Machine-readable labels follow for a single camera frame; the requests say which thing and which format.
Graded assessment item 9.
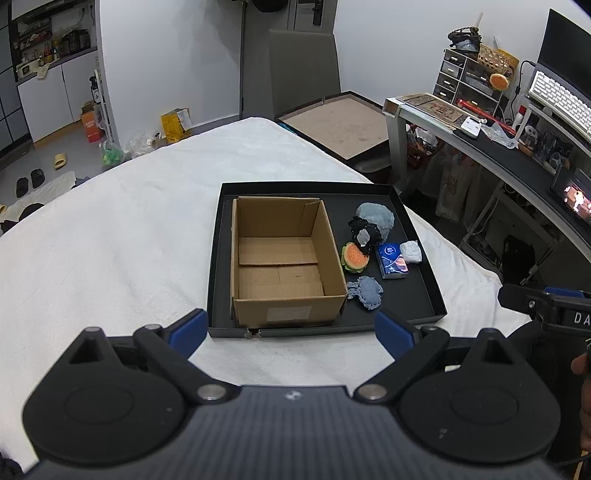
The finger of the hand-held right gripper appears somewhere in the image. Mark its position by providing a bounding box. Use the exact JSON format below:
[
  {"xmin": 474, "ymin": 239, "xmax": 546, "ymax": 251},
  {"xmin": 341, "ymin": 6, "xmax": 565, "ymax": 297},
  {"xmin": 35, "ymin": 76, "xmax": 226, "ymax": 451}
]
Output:
[{"xmin": 498, "ymin": 285, "xmax": 555, "ymax": 320}]

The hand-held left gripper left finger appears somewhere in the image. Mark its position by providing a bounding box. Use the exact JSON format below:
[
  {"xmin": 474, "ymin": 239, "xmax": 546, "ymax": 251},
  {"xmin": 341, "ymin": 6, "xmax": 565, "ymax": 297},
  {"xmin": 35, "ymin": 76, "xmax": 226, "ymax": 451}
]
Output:
[{"xmin": 60, "ymin": 308, "xmax": 241, "ymax": 407}]

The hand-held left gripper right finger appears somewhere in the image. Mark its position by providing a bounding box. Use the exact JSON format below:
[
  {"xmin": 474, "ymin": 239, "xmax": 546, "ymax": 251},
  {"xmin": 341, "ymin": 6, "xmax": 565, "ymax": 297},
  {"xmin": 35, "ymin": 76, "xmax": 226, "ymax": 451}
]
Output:
[{"xmin": 353, "ymin": 310, "xmax": 529, "ymax": 404}]

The black shallow tray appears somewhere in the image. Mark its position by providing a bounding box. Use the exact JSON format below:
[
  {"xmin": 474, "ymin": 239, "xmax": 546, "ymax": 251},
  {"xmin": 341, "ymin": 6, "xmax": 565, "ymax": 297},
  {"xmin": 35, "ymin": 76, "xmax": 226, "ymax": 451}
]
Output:
[{"xmin": 207, "ymin": 181, "xmax": 448, "ymax": 340}]

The blue-grey knitted cloth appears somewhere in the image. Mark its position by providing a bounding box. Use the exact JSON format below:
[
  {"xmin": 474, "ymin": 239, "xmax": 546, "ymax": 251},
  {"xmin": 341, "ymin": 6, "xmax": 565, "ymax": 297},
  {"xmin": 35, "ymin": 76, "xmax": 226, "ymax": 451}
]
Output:
[{"xmin": 346, "ymin": 275, "xmax": 384, "ymax": 311}]

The blue tissue pack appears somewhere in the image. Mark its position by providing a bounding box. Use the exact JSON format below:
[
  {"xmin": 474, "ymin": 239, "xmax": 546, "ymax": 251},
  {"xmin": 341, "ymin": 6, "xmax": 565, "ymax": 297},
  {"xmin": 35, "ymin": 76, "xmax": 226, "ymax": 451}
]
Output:
[{"xmin": 376, "ymin": 242, "xmax": 411, "ymax": 281}]

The white plastic-wrapped packet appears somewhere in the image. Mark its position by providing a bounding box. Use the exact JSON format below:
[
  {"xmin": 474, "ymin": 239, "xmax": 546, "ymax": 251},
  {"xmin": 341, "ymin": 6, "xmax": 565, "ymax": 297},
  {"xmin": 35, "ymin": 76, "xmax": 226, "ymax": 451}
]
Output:
[{"xmin": 399, "ymin": 240, "xmax": 423, "ymax": 265}]

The burger plush toy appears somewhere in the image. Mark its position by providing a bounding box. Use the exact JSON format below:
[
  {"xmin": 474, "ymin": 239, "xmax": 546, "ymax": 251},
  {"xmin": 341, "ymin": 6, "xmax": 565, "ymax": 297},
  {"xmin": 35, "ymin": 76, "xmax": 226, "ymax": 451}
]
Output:
[{"xmin": 341, "ymin": 242, "xmax": 370, "ymax": 274}]

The brown cardboard box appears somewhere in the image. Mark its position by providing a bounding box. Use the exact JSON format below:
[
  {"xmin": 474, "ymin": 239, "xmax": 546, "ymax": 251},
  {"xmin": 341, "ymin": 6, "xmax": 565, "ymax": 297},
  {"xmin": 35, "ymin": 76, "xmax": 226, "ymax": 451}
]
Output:
[{"xmin": 229, "ymin": 196, "xmax": 348, "ymax": 329}]

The grey plush toy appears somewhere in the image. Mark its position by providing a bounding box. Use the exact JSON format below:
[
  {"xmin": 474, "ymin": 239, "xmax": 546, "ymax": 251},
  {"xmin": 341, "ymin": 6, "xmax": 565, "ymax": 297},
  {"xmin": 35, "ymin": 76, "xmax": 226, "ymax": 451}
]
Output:
[{"xmin": 355, "ymin": 202, "xmax": 395, "ymax": 243}]

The person's right forearm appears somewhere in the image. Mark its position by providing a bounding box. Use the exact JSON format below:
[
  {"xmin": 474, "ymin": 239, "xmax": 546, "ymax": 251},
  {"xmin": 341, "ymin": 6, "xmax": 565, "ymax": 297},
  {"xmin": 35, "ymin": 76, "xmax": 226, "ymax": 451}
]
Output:
[{"xmin": 578, "ymin": 374, "xmax": 591, "ymax": 452}]

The black bag under desk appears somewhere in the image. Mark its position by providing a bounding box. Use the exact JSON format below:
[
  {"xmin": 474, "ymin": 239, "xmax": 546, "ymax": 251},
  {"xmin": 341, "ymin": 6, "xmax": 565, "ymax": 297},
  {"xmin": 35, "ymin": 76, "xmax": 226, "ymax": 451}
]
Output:
[{"xmin": 501, "ymin": 234, "xmax": 536, "ymax": 282}]

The beige hanging cloth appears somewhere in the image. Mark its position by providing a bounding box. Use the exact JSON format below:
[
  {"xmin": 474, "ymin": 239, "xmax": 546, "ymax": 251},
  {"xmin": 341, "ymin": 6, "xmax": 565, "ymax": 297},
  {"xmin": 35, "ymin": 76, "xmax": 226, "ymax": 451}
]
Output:
[{"xmin": 422, "ymin": 143, "xmax": 476, "ymax": 222}]

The grey curved desk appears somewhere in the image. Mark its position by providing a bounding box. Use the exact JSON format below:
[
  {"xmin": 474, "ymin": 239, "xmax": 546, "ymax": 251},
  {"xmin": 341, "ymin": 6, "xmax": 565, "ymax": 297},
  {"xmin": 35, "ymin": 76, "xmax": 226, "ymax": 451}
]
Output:
[{"xmin": 382, "ymin": 95, "xmax": 591, "ymax": 259}]

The red basket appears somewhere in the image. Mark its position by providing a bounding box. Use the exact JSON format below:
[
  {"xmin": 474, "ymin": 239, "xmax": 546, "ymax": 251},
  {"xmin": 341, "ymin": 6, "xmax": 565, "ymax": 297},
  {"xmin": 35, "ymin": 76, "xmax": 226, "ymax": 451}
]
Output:
[{"xmin": 406, "ymin": 129, "xmax": 437, "ymax": 169}]

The clear plastic bag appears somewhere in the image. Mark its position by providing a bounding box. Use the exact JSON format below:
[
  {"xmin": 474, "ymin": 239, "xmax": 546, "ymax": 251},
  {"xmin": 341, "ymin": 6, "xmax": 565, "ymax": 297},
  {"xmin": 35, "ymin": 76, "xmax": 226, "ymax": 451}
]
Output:
[{"xmin": 124, "ymin": 131, "xmax": 167, "ymax": 160}]

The green plastic bag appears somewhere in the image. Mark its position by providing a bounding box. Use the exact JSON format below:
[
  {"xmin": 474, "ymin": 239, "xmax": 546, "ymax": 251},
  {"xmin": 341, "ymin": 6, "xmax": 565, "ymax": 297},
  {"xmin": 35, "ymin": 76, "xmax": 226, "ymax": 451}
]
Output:
[{"xmin": 99, "ymin": 141, "xmax": 123, "ymax": 167}]

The white floor mat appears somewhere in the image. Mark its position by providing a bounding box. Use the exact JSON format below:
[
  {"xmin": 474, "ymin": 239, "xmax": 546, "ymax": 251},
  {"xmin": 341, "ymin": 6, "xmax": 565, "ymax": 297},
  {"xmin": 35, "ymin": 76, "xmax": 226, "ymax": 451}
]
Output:
[{"xmin": 9, "ymin": 171, "xmax": 77, "ymax": 213}]

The yellow carton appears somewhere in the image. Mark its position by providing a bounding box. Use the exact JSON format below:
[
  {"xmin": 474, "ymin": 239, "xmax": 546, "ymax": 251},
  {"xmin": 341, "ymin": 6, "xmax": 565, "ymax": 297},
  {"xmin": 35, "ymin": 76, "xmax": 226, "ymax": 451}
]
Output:
[{"xmin": 160, "ymin": 107, "xmax": 192, "ymax": 144}]

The white keyboard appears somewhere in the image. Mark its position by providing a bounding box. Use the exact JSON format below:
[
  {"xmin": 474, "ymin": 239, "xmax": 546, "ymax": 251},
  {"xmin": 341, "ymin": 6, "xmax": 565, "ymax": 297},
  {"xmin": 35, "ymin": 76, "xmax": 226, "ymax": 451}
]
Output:
[{"xmin": 527, "ymin": 71, "xmax": 591, "ymax": 134}]

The brown printed mat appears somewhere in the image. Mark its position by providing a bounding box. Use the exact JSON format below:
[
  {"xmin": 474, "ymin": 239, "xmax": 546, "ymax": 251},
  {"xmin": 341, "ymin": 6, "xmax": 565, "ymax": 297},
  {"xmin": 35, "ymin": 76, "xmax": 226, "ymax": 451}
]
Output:
[{"xmin": 397, "ymin": 93, "xmax": 472, "ymax": 124}]

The black-framed brown board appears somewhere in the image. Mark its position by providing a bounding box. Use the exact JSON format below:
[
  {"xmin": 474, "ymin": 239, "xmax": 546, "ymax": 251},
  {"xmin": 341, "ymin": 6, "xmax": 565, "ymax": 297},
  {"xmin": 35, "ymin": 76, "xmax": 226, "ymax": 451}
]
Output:
[{"xmin": 274, "ymin": 91, "xmax": 402, "ymax": 174}]

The orange carton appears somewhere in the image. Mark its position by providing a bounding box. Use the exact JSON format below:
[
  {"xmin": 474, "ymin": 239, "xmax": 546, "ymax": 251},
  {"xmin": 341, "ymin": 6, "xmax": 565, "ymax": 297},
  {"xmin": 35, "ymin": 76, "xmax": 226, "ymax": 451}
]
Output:
[{"xmin": 80, "ymin": 104, "xmax": 105, "ymax": 141}]

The grey drawer organiser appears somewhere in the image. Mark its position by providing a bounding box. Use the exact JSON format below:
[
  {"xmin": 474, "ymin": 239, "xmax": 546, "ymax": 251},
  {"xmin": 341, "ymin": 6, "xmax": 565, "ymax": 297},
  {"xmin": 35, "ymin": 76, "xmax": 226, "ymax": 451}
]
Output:
[{"xmin": 434, "ymin": 46, "xmax": 511, "ymax": 109}]

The wicker basket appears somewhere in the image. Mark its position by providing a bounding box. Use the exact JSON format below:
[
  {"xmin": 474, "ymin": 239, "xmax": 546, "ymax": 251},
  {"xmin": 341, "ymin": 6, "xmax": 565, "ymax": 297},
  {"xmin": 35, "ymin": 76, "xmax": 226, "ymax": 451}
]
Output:
[{"xmin": 477, "ymin": 44, "xmax": 520, "ymax": 75}]

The black monitor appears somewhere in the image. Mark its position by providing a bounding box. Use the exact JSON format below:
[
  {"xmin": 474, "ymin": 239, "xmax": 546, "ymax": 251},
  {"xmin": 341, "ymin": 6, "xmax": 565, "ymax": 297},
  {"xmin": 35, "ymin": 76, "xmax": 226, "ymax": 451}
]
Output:
[{"xmin": 538, "ymin": 8, "xmax": 591, "ymax": 93}]

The white cabinet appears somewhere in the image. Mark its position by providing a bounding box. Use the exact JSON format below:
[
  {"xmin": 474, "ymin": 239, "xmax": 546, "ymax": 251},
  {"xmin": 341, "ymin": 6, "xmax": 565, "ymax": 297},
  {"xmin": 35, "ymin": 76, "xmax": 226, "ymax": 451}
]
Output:
[{"xmin": 16, "ymin": 48, "xmax": 105, "ymax": 144}]

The dark glass panel door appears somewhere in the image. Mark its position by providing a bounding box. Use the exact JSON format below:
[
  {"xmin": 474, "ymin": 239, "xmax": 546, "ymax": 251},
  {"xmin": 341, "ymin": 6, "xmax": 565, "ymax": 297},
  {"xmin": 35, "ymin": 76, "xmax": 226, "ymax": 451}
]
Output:
[{"xmin": 0, "ymin": 18, "xmax": 33, "ymax": 155}]

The shelf of kitchen bottles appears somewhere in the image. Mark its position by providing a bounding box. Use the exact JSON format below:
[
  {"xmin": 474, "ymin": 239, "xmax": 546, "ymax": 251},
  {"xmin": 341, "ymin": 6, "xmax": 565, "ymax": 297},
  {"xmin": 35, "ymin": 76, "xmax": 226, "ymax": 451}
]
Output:
[{"xmin": 9, "ymin": 0, "xmax": 98, "ymax": 70}]

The black lace hair tie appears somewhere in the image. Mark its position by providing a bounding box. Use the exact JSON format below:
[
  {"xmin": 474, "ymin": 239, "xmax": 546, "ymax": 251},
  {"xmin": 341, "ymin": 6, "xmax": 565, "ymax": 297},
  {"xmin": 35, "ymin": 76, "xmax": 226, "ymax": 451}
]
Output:
[{"xmin": 347, "ymin": 216, "xmax": 383, "ymax": 256}]

